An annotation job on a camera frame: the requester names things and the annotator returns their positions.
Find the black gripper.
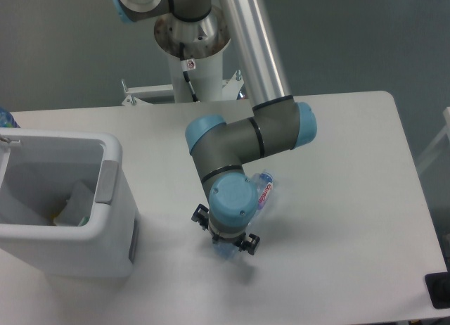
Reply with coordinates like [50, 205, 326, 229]
[191, 204, 261, 255]

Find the clear plastic water bottle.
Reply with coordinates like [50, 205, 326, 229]
[208, 170, 274, 260]

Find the white paper wrapper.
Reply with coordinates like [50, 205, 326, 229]
[53, 181, 94, 227]

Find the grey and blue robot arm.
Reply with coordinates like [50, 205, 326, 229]
[112, 0, 317, 254]

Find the white plastic trash can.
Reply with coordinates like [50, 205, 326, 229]
[1, 128, 139, 277]

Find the blue bottle behind trash can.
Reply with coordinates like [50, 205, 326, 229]
[0, 107, 20, 128]

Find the black device at table edge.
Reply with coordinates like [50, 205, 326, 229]
[425, 272, 449, 310]

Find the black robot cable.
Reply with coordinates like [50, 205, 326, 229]
[178, 42, 201, 103]

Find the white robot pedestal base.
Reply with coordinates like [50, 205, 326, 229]
[120, 6, 252, 107]

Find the white frame at right edge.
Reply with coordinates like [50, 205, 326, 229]
[416, 107, 449, 176]

